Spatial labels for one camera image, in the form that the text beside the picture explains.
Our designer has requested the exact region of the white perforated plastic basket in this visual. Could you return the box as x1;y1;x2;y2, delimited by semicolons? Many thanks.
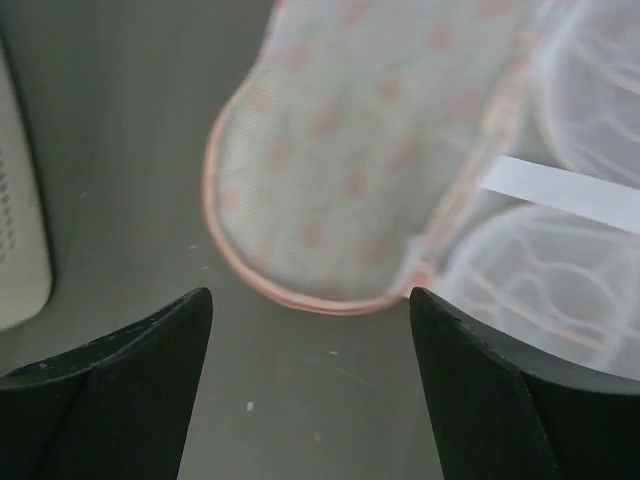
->
0;52;53;330

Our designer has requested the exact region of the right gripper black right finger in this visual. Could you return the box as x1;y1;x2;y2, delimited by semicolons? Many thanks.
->
409;288;639;479

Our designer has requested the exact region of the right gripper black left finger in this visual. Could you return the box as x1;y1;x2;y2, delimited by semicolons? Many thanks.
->
1;288;213;480

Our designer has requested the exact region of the floral mesh laundry bag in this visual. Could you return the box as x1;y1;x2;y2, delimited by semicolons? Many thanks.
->
203;1;639;379

